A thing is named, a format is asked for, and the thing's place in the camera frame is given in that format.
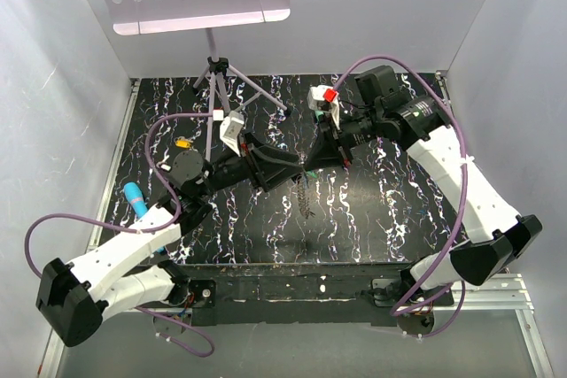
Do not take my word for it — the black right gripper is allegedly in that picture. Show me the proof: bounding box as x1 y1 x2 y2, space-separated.
303 106 383 171

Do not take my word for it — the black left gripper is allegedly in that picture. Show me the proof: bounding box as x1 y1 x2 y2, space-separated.
196 129 303 198

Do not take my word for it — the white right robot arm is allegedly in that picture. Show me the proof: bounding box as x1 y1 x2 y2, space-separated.
305 66 543 305

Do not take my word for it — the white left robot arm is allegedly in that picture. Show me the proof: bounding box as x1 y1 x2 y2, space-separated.
35 132 303 347

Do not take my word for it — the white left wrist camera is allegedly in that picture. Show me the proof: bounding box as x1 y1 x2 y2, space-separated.
213 109 245 157

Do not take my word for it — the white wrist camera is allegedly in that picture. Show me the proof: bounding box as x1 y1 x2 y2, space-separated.
213 109 245 157
307 85 340 129

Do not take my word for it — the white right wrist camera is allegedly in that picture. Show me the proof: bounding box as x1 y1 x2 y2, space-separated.
307 85 340 129

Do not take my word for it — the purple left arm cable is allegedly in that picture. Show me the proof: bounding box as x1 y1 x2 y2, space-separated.
24 112 225 358

